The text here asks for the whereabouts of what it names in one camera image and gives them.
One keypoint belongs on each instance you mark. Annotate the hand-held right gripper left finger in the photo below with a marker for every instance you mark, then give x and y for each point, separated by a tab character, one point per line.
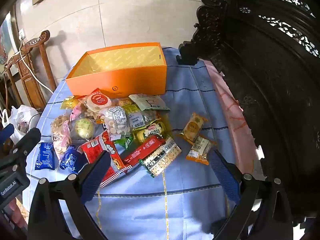
96	177

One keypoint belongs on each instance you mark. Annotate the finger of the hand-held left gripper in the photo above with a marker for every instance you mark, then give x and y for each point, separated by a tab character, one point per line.
6	133
27	138

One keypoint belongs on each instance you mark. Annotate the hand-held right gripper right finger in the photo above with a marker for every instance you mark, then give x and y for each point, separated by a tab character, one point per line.
225	177

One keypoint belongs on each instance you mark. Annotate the yellow soft bread packet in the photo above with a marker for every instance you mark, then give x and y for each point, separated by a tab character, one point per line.
156	128

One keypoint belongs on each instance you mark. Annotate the orange cardboard box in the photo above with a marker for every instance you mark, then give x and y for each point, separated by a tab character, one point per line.
125	80

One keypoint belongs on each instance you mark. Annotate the white plastic bag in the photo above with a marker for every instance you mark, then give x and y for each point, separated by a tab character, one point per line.
22	115

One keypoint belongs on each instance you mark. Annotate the blue snack packet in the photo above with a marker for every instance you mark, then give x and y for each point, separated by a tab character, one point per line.
45	156
71	158

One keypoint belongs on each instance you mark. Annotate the red checkered snack packet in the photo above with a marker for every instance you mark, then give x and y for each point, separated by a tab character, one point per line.
96	147

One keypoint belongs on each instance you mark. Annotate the pink round biscuit packet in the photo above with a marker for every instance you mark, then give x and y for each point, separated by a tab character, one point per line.
60	135

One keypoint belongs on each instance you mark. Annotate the orange pastry packet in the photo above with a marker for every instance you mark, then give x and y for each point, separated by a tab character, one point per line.
201	151
193	127

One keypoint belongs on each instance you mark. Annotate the green round cake packet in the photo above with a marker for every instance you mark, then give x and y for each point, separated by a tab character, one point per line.
83	128

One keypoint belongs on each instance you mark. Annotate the small yellow snack packet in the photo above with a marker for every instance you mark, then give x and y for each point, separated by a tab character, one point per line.
71	102

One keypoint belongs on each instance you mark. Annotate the blue checked tablecloth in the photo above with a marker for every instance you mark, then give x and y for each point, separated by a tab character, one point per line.
175	205

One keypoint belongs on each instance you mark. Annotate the pink cloth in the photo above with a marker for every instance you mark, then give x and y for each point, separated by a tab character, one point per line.
232	120

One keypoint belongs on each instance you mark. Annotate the brown carved wooden chair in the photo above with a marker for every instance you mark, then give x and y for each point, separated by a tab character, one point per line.
30	80

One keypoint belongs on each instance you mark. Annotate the clear small round biscuit bag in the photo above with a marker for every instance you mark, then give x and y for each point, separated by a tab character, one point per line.
117	122

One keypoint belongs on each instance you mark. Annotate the red green cracker packet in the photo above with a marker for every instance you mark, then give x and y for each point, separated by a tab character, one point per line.
155	155

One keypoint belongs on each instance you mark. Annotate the yellow green snack packet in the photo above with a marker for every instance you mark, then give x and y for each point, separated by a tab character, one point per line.
137	116

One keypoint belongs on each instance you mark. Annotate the red label round cracker packet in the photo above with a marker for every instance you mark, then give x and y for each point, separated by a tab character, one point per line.
98	101

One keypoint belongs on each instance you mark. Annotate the white green snack packet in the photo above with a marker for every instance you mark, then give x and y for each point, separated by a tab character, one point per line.
150	102

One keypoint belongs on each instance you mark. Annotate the dark carved wooden furniture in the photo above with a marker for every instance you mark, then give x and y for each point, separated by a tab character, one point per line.
275	80

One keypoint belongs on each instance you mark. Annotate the wall poster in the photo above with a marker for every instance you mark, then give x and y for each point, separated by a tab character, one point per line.
5	40

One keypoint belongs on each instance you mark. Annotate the white wall socket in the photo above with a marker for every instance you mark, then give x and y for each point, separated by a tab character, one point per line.
22	33

